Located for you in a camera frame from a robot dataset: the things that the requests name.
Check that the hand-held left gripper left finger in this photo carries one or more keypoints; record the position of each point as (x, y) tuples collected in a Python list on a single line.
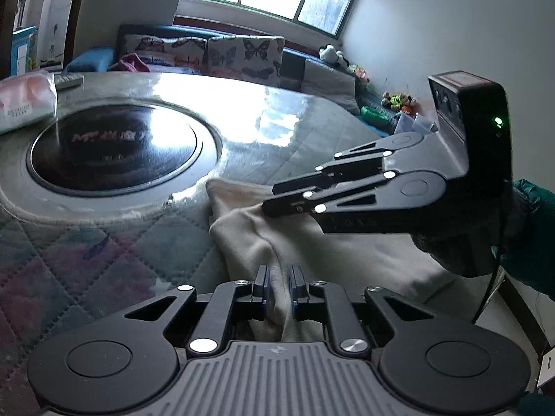
[(263, 285)]

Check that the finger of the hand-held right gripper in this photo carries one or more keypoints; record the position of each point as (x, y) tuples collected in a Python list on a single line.
[(303, 182), (295, 203)]

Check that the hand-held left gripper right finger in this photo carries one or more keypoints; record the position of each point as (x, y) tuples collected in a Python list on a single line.
[(297, 285)]

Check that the cream garment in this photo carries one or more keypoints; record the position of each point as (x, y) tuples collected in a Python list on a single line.
[(347, 251)]

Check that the person's right forearm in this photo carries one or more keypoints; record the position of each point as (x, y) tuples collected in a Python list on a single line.
[(537, 234)]

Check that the person's right hand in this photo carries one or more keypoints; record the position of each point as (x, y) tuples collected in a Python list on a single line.
[(459, 251)]

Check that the clear plastic storage box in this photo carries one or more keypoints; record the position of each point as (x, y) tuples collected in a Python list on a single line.
[(409, 123)]

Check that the group of small plush toys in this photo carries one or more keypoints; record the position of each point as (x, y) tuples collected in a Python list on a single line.
[(399, 102)]

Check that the green plastic bowl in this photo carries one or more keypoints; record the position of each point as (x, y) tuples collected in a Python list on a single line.
[(376, 115)]

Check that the grey cushion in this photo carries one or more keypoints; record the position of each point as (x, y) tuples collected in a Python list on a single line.
[(329, 84)]

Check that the blue sofa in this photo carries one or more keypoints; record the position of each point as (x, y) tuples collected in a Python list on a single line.
[(295, 63)]

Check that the orange green plush toy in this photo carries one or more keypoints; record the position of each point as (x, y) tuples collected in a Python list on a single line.
[(359, 73)]

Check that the panda plush toy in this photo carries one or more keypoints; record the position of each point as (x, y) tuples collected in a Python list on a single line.
[(333, 55)]

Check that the large butterfly print cushion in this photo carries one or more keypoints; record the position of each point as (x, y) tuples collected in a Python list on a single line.
[(247, 58)]

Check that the long butterfly print cushion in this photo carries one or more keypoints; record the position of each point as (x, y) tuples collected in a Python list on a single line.
[(164, 50)]

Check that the round black induction cooktop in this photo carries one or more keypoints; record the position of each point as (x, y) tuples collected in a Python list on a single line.
[(112, 143)]

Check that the pink garment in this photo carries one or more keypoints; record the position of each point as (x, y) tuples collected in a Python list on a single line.
[(130, 63)]

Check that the grey remote control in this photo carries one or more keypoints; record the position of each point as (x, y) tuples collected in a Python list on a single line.
[(68, 81)]

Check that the person's teal clothing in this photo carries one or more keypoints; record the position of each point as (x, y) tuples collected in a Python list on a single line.
[(537, 405)]

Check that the pink tissue packet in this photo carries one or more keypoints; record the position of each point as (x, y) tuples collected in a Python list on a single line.
[(24, 102)]

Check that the brown door frame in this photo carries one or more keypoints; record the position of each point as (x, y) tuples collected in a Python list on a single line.
[(76, 17)]

